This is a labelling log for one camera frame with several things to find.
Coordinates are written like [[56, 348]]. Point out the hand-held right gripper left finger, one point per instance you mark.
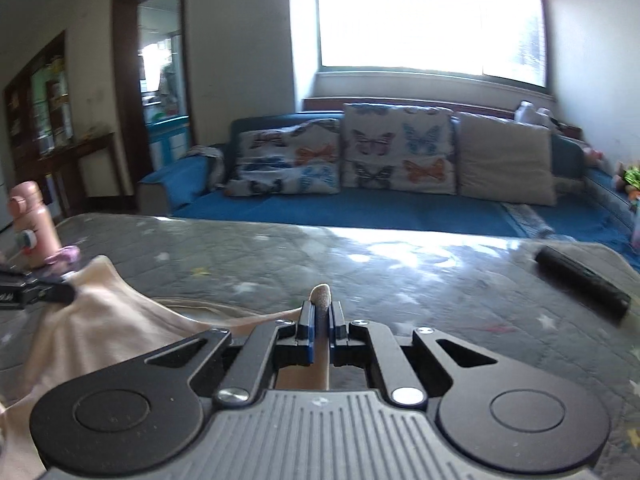
[[307, 327]]

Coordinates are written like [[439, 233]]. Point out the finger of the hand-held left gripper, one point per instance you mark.
[[35, 290]]

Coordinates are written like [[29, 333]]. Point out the pink plush toy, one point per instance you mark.
[[594, 157]]

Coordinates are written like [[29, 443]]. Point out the pink cartoon face bottle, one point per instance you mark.
[[37, 230]]

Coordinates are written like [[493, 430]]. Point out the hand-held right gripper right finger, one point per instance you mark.
[[332, 329]]

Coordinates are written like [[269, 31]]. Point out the grey star quilted mat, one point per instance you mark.
[[350, 270]]

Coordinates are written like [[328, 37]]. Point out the brown door frame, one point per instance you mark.
[[125, 110]]

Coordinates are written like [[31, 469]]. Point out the cream garment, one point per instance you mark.
[[100, 325]]

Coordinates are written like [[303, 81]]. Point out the dark wooden side table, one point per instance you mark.
[[80, 147]]

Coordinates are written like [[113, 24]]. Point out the blue sofa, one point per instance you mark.
[[350, 212]]

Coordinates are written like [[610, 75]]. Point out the beige pillow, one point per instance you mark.
[[505, 160]]

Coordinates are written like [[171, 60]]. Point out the butterfly print pillow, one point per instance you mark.
[[400, 150], [285, 160]]

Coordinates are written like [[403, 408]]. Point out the large window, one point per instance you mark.
[[400, 15]]

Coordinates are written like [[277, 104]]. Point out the blue cabinet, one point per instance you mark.
[[170, 135]]

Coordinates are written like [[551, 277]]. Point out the grey patterned blanket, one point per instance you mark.
[[212, 165]]

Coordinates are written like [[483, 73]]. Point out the colourful plush toys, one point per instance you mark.
[[631, 177]]

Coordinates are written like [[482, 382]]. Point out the dark wooden bookcase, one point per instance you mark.
[[20, 110]]

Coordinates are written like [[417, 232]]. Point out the patterned cloth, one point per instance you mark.
[[527, 220]]

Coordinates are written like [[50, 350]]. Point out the white plush toy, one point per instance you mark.
[[532, 115]]

